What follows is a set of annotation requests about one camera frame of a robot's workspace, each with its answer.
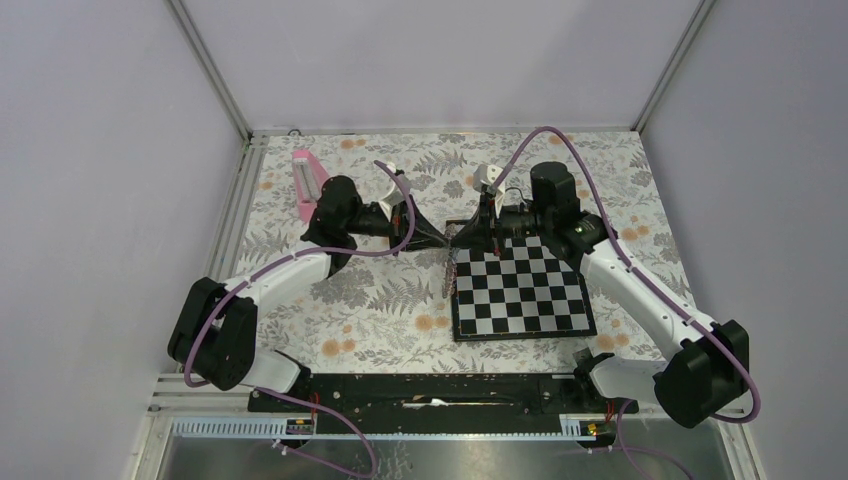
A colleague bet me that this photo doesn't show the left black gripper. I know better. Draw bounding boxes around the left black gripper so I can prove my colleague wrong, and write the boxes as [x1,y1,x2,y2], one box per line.
[344,195,448,257]

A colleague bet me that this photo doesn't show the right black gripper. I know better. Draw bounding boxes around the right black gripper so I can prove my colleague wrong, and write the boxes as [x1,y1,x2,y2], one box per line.
[451,195,552,257]

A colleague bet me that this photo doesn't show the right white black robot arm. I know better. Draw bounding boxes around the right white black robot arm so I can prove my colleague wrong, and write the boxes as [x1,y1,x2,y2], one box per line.
[451,162,755,428]

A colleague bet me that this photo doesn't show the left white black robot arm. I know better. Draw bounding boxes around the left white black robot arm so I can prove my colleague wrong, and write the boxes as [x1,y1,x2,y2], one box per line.
[167,174,449,411]

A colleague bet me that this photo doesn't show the black white chessboard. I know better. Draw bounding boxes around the black white chessboard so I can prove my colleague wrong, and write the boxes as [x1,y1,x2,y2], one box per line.
[445,237,597,342]

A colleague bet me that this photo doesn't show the pink metronome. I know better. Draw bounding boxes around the pink metronome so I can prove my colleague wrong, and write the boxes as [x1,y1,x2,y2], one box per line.
[292,150,329,223]

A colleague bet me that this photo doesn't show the floral patterned table mat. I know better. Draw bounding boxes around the floral patterned table mat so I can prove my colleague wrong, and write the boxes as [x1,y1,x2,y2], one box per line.
[234,131,692,373]

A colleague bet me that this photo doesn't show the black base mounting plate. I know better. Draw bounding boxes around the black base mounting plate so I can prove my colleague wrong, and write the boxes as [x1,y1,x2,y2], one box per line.
[248,373,639,432]

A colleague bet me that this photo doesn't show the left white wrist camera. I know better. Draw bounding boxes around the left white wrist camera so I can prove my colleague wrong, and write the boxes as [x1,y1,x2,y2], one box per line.
[378,162,410,211]

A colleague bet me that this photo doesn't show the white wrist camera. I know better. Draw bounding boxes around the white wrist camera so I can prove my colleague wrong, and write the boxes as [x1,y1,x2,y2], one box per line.
[378,162,410,211]
[472,164,505,198]

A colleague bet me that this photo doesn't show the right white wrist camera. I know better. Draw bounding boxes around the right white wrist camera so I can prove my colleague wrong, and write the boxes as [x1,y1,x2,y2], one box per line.
[472,164,505,198]

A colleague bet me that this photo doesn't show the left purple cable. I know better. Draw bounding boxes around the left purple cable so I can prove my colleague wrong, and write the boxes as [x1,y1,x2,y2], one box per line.
[183,159,417,480]

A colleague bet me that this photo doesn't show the purple cable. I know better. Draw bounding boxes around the purple cable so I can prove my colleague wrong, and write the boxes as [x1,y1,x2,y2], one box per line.
[183,159,417,480]
[490,126,763,480]

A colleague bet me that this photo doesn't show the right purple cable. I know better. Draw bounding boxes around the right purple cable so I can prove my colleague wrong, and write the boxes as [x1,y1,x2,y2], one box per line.
[490,126,763,480]

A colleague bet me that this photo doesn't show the grey slotted cable duct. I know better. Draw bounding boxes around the grey slotted cable duct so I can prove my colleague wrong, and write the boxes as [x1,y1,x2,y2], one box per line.
[172,413,595,441]

